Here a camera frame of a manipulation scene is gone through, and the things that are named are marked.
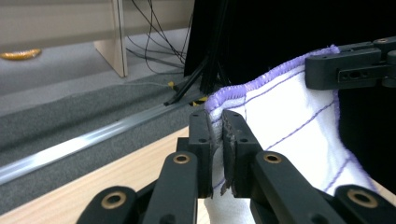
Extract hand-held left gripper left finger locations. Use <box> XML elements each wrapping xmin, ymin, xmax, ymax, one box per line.
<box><xmin>177</xmin><ymin>108</ymin><xmax>215</xmax><ymax>199</ymax></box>

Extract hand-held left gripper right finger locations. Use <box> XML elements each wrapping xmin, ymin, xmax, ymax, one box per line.
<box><xmin>220</xmin><ymin>108</ymin><xmax>264</xmax><ymax>199</ymax></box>

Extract white cloth with purple lines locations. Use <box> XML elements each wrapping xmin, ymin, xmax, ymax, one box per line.
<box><xmin>204</xmin><ymin>44</ymin><xmax>380</xmax><ymax>224</ymax></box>

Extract light wooden desk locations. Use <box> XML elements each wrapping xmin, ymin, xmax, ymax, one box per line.
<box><xmin>0</xmin><ymin>0</ymin><xmax>196</xmax><ymax>78</ymax></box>

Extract yellow flat object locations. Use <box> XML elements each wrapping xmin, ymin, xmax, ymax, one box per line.
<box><xmin>0</xmin><ymin>48</ymin><xmax>43</xmax><ymax>62</ymax></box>

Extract black cables bundle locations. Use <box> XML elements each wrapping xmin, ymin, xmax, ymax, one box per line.
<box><xmin>163</xmin><ymin>0</ymin><xmax>232</xmax><ymax>107</ymax></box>

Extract black floor cables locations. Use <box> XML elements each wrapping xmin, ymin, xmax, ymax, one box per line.
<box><xmin>125</xmin><ymin>0</ymin><xmax>194</xmax><ymax>76</ymax></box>

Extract metal floor rail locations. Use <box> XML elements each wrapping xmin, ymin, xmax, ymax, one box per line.
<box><xmin>0</xmin><ymin>102</ymin><xmax>207</xmax><ymax>187</ymax></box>

